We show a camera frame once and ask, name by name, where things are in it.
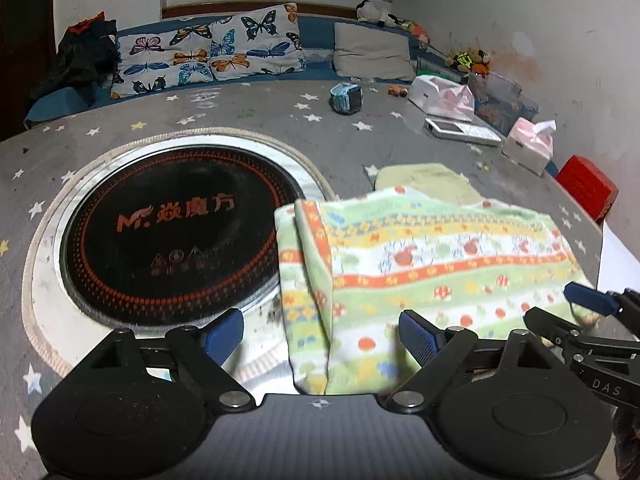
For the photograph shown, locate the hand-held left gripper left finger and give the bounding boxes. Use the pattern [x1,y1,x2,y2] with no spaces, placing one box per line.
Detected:
[65,307,256,411]

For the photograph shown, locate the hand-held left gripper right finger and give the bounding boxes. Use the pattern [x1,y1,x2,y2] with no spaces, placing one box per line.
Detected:
[382,310,576,414]

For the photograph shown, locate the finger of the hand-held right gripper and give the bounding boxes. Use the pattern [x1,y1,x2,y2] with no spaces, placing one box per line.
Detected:
[564,282,640,333]
[524,306,640,361]

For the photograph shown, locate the striped mushroom print pants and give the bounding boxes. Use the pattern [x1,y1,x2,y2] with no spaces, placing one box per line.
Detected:
[274,186,598,396]

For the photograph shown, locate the black clothes pile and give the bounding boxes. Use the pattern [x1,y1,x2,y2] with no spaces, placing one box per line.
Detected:
[30,19,118,106]

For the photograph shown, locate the round black induction cooktop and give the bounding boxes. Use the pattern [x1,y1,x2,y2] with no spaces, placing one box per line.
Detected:
[31,132,335,361]

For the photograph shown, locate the red box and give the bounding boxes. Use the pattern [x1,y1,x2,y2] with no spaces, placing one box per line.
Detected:
[556,155,618,223]

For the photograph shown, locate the light green cloth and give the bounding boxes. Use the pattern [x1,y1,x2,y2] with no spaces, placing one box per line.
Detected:
[375,162,483,206]

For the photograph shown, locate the pink tissue box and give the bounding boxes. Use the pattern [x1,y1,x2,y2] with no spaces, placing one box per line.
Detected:
[501,117,557,176]

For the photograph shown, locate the white handheld device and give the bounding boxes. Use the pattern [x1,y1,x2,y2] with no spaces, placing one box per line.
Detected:
[424,116,502,147]

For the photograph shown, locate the clear plastic storage box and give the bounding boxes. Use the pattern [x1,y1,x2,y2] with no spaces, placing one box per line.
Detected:
[467,71,540,131]

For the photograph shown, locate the white pink tissue pack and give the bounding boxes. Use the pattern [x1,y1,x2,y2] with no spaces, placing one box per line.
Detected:
[407,74,475,122]

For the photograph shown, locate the light blue smartwatch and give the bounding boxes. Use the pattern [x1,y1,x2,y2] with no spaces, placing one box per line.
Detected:
[330,82,363,115]

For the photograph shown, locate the cluster of small plush toys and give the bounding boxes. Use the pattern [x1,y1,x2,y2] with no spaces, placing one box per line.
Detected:
[445,47,493,78]

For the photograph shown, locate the butterfly print pillow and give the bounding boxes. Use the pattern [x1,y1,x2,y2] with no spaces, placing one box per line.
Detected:
[207,2,307,82]
[110,22,221,100]

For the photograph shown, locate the plain grey pillow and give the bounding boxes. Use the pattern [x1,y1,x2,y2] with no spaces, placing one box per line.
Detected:
[332,22,417,82]

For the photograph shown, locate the orange plush toy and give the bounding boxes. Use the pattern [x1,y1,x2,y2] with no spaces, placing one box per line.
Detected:
[395,17,431,47]

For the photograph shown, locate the blue sofa bed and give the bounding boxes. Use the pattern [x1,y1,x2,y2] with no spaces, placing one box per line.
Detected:
[24,2,451,131]

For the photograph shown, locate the black and white plush toy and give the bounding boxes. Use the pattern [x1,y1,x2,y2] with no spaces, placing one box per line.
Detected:
[356,0,396,26]

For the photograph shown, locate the red cloth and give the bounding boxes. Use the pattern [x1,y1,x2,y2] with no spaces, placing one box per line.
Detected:
[67,11,106,36]

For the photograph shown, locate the dark wooden door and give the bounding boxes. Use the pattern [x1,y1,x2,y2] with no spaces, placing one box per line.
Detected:
[0,0,55,141]

